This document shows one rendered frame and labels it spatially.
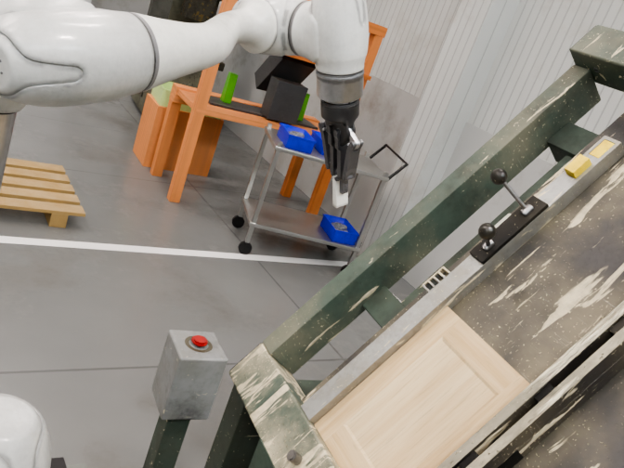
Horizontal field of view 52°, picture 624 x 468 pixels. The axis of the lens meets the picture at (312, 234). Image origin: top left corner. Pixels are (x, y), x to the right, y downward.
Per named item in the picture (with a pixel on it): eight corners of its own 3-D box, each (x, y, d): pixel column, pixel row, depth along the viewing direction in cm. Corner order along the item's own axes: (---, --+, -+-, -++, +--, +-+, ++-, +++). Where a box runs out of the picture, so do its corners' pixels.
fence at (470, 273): (309, 412, 153) (300, 406, 150) (608, 146, 153) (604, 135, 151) (318, 427, 149) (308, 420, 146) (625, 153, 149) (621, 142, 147)
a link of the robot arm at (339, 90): (346, 58, 126) (346, 86, 129) (306, 66, 122) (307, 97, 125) (373, 70, 120) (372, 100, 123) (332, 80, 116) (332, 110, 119)
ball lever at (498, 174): (520, 219, 150) (484, 175, 148) (532, 208, 150) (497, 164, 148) (527, 220, 146) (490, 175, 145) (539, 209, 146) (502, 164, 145)
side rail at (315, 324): (284, 361, 176) (261, 341, 170) (585, 94, 177) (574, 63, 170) (292, 374, 172) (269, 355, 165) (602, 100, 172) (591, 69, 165)
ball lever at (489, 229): (475, 246, 150) (474, 228, 138) (488, 236, 150) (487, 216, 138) (487, 258, 148) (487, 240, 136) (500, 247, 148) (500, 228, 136)
